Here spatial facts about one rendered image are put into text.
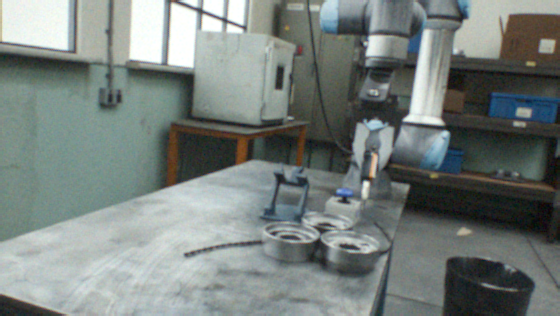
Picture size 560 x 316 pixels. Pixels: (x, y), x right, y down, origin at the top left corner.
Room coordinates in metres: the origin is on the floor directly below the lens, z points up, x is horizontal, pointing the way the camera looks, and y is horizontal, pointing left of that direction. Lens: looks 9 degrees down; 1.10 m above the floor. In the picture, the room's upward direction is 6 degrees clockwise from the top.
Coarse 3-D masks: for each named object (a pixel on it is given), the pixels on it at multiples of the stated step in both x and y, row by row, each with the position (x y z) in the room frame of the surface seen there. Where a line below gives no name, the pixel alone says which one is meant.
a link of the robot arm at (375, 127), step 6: (366, 120) 1.30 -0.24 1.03; (372, 120) 1.29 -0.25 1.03; (372, 126) 1.28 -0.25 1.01; (378, 126) 1.27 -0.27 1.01; (384, 126) 1.27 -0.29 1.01; (372, 132) 1.28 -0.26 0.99; (378, 132) 1.27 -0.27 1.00; (372, 138) 1.28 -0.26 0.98; (378, 138) 1.27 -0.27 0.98; (366, 144) 1.28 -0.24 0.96; (378, 144) 1.27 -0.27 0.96; (366, 150) 1.28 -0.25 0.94; (378, 150) 1.27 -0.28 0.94; (354, 156) 1.31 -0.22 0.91; (378, 156) 1.27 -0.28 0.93; (390, 156) 1.26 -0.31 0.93; (390, 162) 1.28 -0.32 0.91
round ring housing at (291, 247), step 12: (264, 228) 0.78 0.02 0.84; (276, 228) 0.82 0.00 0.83; (288, 228) 0.82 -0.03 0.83; (300, 228) 0.82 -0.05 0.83; (312, 228) 0.81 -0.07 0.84; (264, 240) 0.75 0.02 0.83; (276, 240) 0.73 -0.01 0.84; (288, 240) 0.73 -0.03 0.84; (300, 240) 0.76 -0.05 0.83; (312, 240) 0.74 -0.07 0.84; (276, 252) 0.73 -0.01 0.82; (288, 252) 0.72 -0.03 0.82; (300, 252) 0.73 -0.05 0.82; (312, 252) 0.74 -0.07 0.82
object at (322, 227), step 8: (304, 216) 0.88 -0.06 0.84; (312, 216) 0.91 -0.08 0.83; (320, 216) 0.92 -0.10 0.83; (328, 216) 0.92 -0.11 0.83; (336, 216) 0.91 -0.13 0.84; (304, 224) 0.85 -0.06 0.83; (312, 224) 0.83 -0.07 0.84; (320, 224) 0.89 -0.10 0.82; (328, 224) 0.89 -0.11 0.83; (336, 224) 0.88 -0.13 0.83; (344, 224) 0.89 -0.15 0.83; (352, 224) 0.86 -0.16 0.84; (320, 232) 0.82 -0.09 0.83; (320, 240) 0.83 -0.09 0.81
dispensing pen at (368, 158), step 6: (372, 144) 0.88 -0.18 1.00; (372, 150) 0.87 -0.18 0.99; (366, 156) 0.84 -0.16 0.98; (372, 156) 0.84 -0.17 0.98; (366, 162) 0.84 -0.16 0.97; (366, 168) 0.83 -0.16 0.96; (360, 174) 0.82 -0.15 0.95; (366, 174) 0.82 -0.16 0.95; (360, 180) 0.84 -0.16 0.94; (366, 180) 0.83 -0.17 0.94; (366, 186) 0.82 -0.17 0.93; (366, 192) 0.82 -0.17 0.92; (366, 198) 0.81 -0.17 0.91
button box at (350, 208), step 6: (330, 198) 1.03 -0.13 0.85; (336, 198) 1.04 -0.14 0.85; (330, 204) 0.99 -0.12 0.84; (336, 204) 0.99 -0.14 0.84; (342, 204) 0.99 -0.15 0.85; (348, 204) 1.00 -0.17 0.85; (354, 204) 1.00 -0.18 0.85; (360, 204) 1.03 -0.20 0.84; (330, 210) 0.99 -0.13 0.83; (336, 210) 0.98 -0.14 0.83; (342, 210) 0.98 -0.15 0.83; (348, 210) 0.98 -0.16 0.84; (354, 210) 0.97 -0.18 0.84; (348, 216) 0.97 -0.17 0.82; (354, 216) 0.97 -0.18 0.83; (354, 222) 0.97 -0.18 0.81
